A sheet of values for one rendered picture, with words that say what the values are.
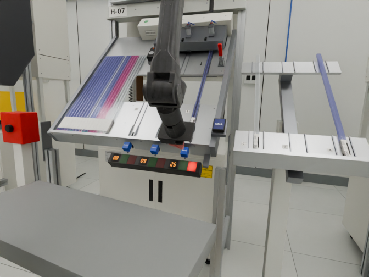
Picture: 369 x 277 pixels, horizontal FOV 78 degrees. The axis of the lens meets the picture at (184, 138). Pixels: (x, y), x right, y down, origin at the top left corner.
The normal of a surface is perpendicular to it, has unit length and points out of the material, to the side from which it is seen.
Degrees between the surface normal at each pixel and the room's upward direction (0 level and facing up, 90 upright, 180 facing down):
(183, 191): 90
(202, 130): 45
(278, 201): 90
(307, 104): 90
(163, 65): 76
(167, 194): 90
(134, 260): 0
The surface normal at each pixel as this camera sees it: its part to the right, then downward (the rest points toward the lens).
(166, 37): -0.21, -0.07
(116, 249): 0.03, -0.98
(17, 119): -0.29, 0.16
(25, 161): 0.96, 0.07
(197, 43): -0.22, 0.81
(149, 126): -0.18, -0.59
